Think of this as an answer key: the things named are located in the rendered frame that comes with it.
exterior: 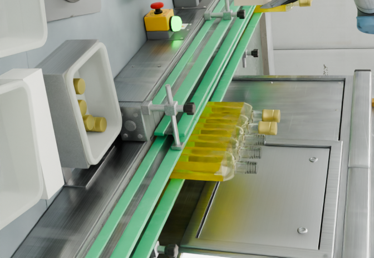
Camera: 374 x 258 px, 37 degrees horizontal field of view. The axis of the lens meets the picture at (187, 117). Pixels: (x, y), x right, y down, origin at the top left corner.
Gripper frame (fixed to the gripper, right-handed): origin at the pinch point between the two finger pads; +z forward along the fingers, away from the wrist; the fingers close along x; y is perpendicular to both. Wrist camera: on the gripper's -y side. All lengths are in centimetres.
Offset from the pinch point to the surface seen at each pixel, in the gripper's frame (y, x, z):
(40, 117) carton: 64, 21, 29
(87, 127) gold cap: 48, 28, 29
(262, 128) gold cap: 15.5, 36.4, -2.8
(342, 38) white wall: -604, 93, 6
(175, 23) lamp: -4.2, 11.1, 25.9
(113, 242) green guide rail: 63, 46, 18
